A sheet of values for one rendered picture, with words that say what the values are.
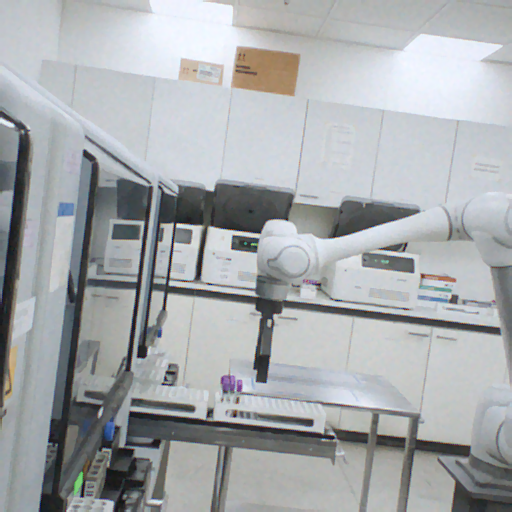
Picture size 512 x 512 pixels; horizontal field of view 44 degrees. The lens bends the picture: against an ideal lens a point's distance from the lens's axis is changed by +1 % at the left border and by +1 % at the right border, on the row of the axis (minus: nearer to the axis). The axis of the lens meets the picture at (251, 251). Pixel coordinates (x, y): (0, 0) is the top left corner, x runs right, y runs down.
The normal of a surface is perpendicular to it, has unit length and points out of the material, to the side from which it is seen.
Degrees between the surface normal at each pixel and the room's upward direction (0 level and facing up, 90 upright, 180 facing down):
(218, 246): 59
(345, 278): 90
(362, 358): 90
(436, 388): 90
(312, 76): 90
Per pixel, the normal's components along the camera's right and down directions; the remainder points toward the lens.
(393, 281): 0.04, 0.06
